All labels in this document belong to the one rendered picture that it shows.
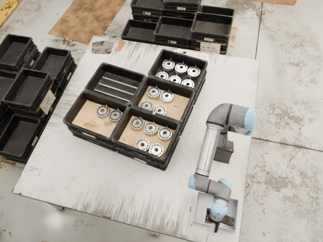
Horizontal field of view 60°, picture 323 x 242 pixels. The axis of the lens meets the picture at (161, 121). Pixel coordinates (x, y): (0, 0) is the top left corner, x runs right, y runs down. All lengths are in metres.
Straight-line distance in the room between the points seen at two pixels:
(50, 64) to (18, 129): 0.77
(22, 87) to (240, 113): 2.23
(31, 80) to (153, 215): 1.86
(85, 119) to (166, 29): 1.61
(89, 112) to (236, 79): 1.24
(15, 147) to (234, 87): 2.10
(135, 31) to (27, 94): 1.43
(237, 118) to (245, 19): 2.78
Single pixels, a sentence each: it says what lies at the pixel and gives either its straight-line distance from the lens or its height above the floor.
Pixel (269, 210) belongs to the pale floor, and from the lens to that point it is 2.80.
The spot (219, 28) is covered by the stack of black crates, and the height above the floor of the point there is 0.49.
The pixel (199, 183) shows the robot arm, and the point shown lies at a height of 1.21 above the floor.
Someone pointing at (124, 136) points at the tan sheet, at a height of 0.83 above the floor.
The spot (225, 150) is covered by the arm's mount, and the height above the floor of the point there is 0.90.
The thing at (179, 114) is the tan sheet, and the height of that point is 0.83.
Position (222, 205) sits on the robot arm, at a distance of 1.43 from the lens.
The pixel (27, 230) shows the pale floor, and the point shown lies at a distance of 2.99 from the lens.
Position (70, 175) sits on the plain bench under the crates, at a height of 0.70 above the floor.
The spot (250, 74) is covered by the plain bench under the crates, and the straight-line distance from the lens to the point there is 2.55.
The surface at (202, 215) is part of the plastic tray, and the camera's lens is 1.96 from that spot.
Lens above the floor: 2.62
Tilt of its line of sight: 60 degrees down
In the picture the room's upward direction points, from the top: 7 degrees counter-clockwise
